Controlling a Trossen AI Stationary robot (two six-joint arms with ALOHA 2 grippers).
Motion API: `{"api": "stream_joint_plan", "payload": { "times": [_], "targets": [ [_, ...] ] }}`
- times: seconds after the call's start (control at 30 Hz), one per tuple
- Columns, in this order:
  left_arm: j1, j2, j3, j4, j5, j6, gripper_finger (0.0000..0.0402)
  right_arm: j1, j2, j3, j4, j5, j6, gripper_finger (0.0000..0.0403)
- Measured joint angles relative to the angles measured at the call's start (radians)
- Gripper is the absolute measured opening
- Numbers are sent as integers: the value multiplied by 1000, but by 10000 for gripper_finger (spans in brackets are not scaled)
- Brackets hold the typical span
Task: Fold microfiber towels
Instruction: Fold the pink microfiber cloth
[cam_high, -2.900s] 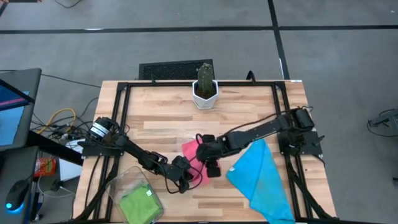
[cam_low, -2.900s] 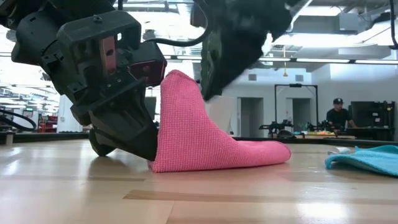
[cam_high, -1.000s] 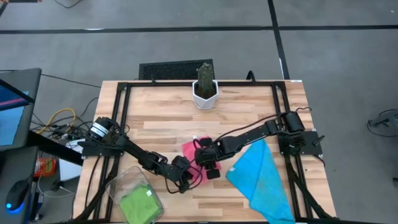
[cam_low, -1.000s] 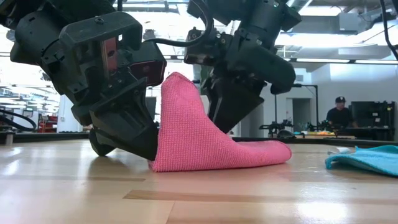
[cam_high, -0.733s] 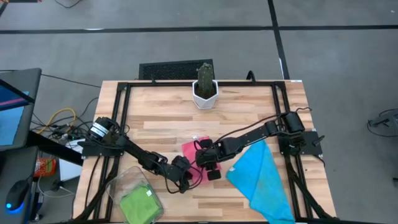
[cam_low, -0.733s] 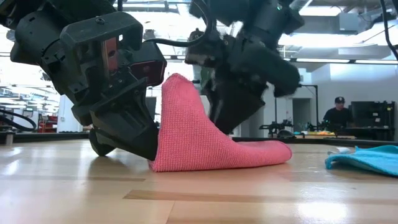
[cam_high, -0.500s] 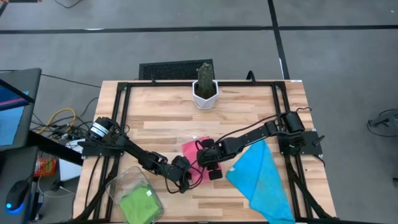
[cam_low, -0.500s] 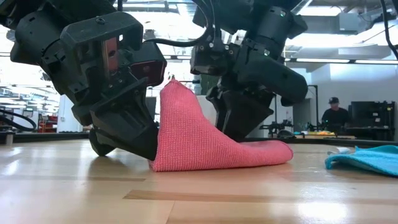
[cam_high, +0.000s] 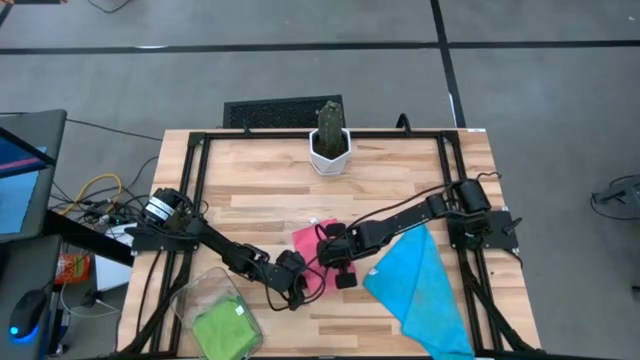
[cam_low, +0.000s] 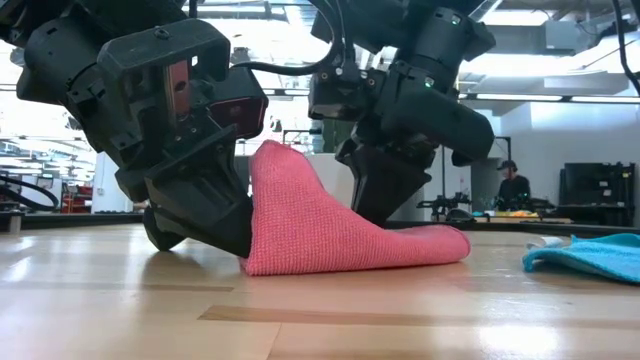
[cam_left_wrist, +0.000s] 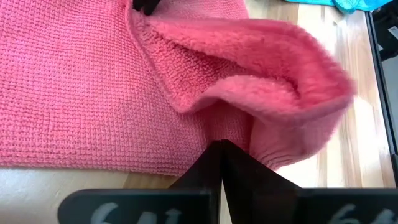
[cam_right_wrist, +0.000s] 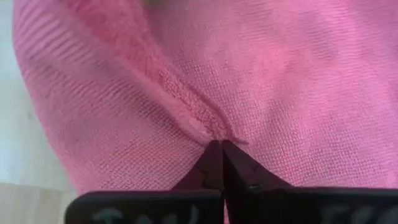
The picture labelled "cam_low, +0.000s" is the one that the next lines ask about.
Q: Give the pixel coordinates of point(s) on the black background robot arm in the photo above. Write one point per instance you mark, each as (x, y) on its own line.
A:
(445, 205)

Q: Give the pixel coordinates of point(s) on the pink microfiber towel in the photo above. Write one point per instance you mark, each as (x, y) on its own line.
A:
(310, 230)

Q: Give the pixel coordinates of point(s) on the blue microfiber towel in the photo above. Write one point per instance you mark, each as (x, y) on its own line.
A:
(600, 257)

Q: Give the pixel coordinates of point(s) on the person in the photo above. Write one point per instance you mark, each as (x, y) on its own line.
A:
(512, 190)

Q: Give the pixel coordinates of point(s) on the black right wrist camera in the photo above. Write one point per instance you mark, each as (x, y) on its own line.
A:
(340, 95)

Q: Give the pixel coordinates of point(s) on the white hexagonal plant pot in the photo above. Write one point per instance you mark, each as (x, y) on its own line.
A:
(332, 177)

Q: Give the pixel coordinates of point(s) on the black shelf cabinet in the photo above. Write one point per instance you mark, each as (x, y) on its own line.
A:
(597, 192)

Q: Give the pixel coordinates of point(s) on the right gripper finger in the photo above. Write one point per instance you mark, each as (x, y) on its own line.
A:
(385, 190)
(346, 152)

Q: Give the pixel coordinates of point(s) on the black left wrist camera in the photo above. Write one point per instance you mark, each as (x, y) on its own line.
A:
(240, 105)

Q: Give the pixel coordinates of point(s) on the green cactus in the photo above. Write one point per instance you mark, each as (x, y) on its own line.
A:
(337, 135)

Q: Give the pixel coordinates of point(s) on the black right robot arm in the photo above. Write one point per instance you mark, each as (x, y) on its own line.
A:
(440, 35)

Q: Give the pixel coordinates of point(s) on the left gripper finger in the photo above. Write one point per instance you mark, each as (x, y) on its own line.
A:
(210, 205)
(160, 237)

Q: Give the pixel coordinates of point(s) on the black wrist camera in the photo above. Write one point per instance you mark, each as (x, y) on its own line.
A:
(340, 95)
(240, 105)

